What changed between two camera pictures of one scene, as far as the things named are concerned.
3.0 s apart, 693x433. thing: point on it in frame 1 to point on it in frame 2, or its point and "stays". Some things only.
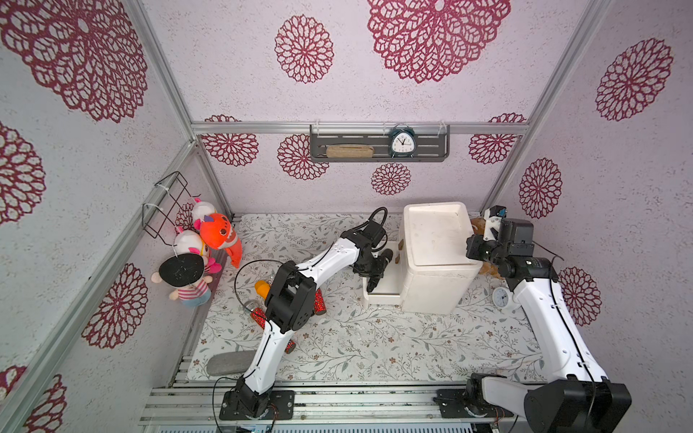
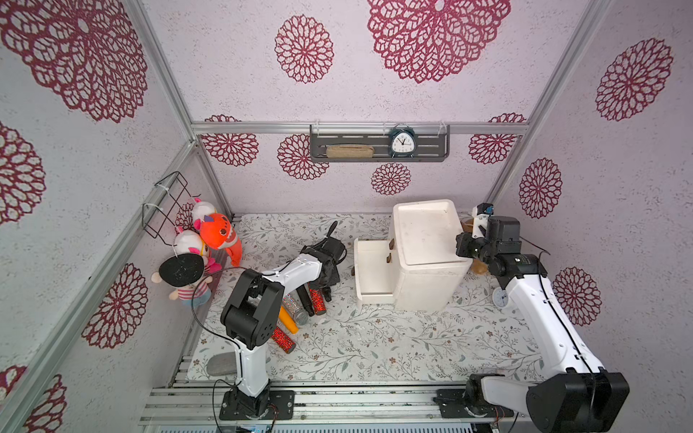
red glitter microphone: x=319 y=307 stays
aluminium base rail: x=325 y=403 stays
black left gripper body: x=374 y=268 to x=334 y=280
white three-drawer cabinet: x=429 y=270 stays
